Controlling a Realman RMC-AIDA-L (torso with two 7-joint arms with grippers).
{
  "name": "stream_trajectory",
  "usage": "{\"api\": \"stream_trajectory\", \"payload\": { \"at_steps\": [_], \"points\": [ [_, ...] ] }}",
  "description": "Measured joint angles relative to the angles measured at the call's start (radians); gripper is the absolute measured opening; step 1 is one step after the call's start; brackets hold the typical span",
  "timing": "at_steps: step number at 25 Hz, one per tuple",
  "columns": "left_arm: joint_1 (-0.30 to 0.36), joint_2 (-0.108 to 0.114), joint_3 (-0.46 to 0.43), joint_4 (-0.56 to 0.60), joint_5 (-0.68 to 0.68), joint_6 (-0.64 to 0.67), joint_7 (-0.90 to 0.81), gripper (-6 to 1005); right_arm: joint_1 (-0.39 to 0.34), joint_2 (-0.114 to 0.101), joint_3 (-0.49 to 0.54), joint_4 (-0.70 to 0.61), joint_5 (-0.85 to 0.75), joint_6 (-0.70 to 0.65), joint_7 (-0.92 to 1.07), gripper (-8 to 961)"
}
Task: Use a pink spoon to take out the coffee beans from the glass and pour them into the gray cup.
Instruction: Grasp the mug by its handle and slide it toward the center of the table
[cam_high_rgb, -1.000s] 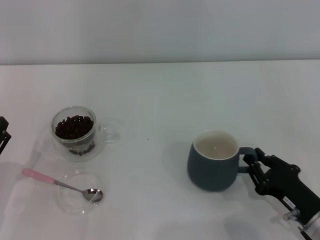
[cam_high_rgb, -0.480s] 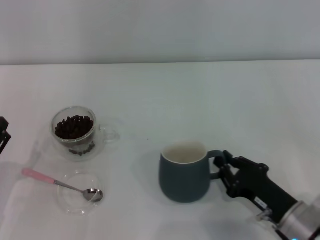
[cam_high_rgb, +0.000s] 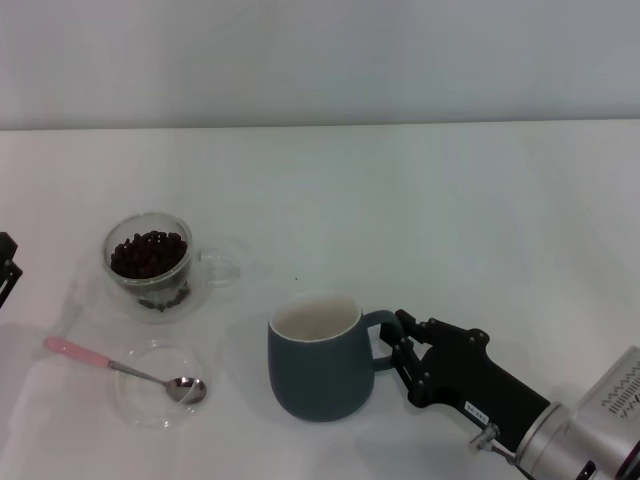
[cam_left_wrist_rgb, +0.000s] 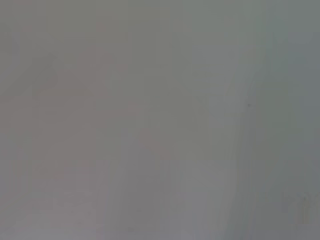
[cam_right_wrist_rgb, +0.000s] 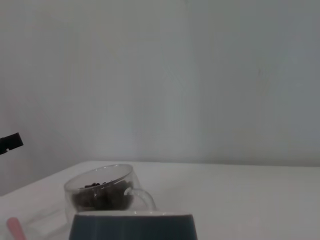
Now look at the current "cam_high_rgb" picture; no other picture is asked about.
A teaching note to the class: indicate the pile of coffee beans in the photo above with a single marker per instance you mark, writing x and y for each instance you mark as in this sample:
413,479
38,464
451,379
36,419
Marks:
147,257

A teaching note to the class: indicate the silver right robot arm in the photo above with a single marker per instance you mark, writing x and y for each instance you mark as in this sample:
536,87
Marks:
595,430

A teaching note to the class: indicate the dark green ceramic mug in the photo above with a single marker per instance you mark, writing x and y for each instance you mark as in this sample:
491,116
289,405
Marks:
320,380

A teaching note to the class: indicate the clear glass lid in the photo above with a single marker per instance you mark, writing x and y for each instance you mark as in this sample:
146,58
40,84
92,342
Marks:
150,405

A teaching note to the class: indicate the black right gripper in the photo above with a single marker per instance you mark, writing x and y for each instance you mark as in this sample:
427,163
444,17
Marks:
465,370

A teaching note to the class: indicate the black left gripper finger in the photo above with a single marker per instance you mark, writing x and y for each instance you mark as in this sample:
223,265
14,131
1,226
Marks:
7,250

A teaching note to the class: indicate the clear double-wall glass cup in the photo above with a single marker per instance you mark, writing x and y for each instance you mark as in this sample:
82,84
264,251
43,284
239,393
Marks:
150,310

